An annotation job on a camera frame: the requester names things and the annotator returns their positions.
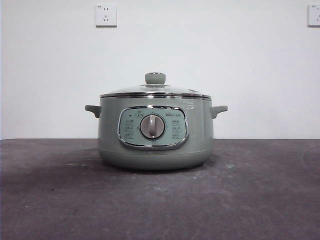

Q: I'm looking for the white wall socket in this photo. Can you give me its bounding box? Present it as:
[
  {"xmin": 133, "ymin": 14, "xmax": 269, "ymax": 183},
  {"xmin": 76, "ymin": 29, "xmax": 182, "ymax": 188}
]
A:
[
  {"xmin": 94, "ymin": 4, "xmax": 118, "ymax": 28},
  {"xmin": 307, "ymin": 4, "xmax": 320, "ymax": 28}
]

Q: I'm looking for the pale green electric cooking pot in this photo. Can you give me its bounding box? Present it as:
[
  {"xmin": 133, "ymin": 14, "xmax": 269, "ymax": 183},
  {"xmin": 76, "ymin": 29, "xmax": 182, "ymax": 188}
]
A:
[{"xmin": 84, "ymin": 95, "xmax": 229, "ymax": 172}]

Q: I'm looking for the glass lid with green knob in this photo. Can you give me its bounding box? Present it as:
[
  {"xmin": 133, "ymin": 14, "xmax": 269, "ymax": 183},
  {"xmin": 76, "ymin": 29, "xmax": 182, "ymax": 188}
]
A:
[{"xmin": 99, "ymin": 72, "xmax": 212, "ymax": 101}]

